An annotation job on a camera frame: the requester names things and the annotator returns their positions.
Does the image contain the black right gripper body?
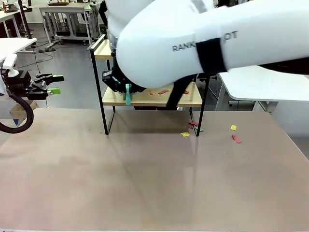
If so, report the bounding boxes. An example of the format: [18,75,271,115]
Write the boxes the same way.
[112,57,131,85]

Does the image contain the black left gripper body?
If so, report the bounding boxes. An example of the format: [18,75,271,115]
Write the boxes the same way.
[5,70,32,99]

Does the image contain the teal microfiber duster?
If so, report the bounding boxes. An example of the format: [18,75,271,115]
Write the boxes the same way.
[122,83,133,106]

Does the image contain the open cardboard box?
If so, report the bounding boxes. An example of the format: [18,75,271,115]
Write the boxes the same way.
[9,100,39,119]

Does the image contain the black stand pole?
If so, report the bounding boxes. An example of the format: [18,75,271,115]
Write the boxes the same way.
[18,0,33,39]

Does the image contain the white desk with clutter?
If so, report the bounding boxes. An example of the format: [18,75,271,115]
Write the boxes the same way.
[0,9,21,38]

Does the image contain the white workbench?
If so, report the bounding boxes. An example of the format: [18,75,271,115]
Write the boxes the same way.
[39,2,102,46]

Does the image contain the large white desk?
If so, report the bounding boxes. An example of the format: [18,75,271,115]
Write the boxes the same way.
[214,64,309,112]

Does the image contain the two-tier wooden shelf black frame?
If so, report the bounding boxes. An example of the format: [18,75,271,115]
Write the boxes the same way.
[89,33,211,137]

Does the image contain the black left arm cable sleeve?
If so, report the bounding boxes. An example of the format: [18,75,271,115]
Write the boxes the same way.
[0,93,35,134]

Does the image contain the black arm cable sleeve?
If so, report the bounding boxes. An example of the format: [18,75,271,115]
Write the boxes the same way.
[166,57,309,111]
[0,93,35,134]

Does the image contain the black right arm cable sleeve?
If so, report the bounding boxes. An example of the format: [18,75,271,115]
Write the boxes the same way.
[166,57,309,111]

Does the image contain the black velcro strap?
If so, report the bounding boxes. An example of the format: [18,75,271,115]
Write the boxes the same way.
[195,38,230,74]

